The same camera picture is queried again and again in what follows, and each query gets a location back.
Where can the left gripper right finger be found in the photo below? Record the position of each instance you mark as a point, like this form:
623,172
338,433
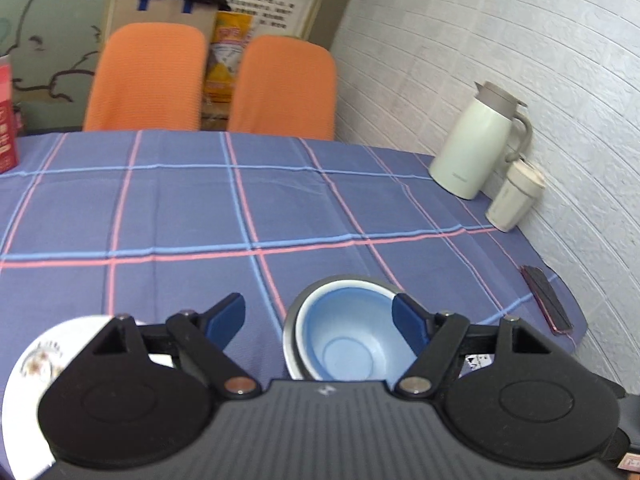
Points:
440,341

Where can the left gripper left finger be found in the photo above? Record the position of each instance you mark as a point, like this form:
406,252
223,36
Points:
183,358

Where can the blue plastic bowl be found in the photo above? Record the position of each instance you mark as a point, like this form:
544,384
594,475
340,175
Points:
350,329

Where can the stainless steel bowl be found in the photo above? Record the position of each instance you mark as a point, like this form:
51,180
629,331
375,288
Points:
295,319

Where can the white floral plate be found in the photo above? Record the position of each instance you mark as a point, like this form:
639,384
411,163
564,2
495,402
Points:
27,451

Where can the playing card near edge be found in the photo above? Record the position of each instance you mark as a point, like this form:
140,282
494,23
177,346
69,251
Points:
473,362

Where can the black smartphone red case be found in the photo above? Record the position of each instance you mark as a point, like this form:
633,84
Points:
547,300

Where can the blue plaid tablecloth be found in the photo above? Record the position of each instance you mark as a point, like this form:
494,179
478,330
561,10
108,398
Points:
152,222

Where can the cream travel cup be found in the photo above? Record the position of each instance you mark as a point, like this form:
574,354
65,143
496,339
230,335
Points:
522,187

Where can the cream thermos jug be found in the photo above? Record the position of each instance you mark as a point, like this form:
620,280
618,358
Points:
489,130

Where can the red cracker box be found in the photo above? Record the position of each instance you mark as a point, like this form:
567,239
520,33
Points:
8,147

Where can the right orange chair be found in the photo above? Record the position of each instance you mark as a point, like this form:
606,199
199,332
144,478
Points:
285,87

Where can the orange chair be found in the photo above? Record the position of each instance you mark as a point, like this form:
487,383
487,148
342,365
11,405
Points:
149,76
285,87

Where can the left orange chair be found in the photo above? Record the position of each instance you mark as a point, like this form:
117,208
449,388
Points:
149,76

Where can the yellow snack package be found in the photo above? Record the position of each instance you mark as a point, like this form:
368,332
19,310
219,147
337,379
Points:
231,34

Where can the brown paper bag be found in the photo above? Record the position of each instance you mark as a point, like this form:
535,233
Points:
165,15

